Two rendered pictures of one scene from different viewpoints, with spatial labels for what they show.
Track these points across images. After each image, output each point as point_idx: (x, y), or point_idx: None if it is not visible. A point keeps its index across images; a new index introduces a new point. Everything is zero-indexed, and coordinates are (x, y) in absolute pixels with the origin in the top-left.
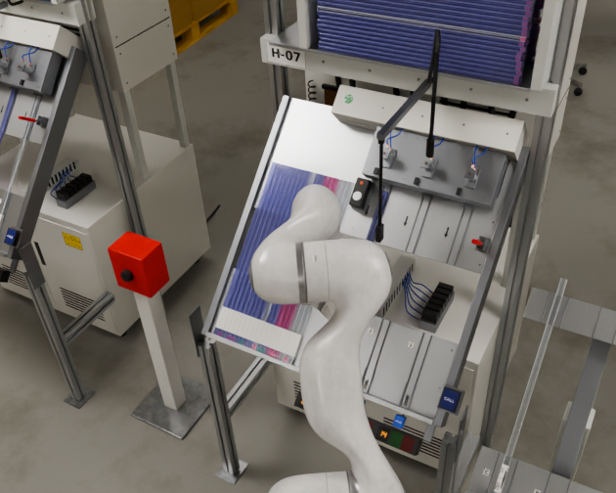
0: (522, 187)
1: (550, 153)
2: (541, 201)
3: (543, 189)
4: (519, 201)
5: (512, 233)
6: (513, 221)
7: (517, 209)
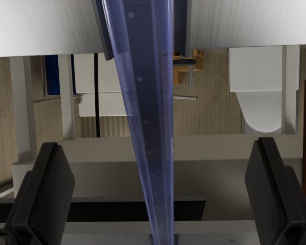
0: (22, 164)
1: (62, 126)
2: (58, 65)
3: (59, 81)
4: (24, 136)
5: (21, 81)
6: (24, 101)
7: (23, 123)
